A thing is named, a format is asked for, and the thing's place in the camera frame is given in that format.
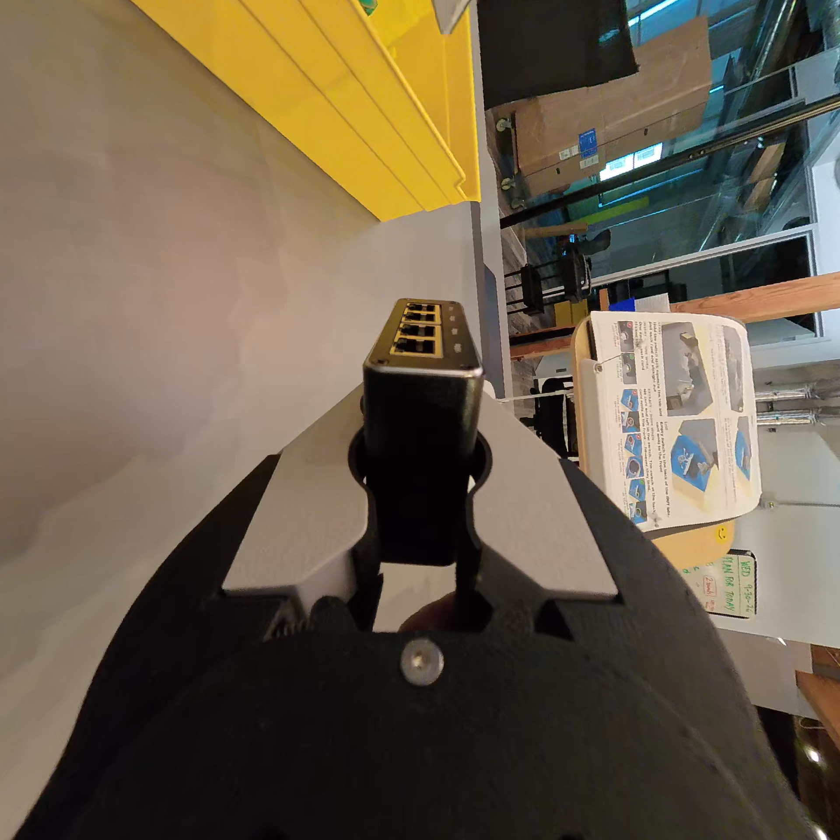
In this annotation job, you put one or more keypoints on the whiteboard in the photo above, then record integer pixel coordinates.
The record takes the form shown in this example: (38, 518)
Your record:
(728, 584)

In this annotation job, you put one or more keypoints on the wooden beam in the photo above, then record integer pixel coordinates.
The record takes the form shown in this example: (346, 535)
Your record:
(774, 295)

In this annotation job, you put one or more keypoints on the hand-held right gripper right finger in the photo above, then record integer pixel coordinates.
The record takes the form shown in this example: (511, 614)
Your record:
(544, 531)

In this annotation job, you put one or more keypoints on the yellow plastic bin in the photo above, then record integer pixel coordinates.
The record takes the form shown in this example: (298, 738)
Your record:
(328, 85)

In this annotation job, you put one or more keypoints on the black equipment cart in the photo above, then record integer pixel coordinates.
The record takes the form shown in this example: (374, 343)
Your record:
(571, 275)

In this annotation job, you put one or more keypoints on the cardboard box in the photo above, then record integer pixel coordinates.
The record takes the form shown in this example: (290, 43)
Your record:
(623, 118)

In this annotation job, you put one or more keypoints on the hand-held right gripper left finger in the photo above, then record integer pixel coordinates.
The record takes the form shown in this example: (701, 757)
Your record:
(302, 525)

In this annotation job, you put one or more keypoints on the black office chair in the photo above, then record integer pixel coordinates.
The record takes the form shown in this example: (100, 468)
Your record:
(551, 39)

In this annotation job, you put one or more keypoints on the black ethernet switch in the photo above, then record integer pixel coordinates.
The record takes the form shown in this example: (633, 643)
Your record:
(420, 459)

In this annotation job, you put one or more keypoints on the printed instruction sheet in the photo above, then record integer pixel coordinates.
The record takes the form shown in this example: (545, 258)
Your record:
(682, 426)

